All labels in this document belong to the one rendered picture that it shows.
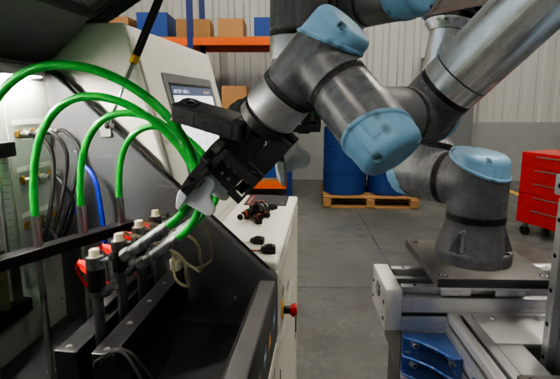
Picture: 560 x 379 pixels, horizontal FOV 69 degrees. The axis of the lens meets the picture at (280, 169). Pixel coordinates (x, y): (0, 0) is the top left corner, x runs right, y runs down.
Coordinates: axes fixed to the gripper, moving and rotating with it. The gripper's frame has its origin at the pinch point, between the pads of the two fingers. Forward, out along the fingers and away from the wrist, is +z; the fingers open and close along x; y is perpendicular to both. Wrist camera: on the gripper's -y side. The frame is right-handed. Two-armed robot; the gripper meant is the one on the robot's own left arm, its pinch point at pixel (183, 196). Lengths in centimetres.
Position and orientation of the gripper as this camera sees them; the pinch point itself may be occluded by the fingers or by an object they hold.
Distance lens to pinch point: 65.6
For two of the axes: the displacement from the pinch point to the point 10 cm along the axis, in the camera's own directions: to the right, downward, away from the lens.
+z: -6.0, 6.3, 4.9
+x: 3.2, -3.7, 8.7
